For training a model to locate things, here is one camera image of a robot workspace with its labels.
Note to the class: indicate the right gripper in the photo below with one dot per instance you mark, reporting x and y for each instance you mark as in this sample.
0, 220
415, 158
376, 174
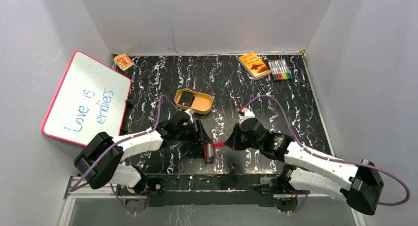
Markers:
233, 142

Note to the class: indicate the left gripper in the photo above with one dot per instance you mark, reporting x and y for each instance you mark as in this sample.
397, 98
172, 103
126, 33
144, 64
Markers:
199, 133

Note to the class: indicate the red card holder wallet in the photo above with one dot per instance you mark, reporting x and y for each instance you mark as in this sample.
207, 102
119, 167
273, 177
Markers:
210, 146

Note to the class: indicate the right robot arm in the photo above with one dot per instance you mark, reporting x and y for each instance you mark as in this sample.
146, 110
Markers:
359, 185

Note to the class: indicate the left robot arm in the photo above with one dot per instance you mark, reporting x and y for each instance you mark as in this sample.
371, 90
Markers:
100, 163

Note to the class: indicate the black cards stack in tray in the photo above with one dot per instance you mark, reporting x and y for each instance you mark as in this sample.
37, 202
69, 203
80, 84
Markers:
186, 99

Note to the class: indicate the small orange card box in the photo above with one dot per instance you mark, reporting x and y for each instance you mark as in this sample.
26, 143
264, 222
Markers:
123, 61

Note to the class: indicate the tan oval tray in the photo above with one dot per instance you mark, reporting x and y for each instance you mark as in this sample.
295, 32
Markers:
199, 102

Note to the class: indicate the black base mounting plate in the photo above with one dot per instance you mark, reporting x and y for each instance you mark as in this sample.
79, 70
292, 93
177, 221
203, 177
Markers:
264, 190

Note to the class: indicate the orange book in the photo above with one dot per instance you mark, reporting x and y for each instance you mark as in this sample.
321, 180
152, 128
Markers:
254, 65

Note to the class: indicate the coloured marker pen pack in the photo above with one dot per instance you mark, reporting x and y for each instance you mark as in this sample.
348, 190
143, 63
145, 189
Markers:
280, 71

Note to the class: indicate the pink framed whiteboard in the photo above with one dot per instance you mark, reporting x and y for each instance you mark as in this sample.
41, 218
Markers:
91, 98

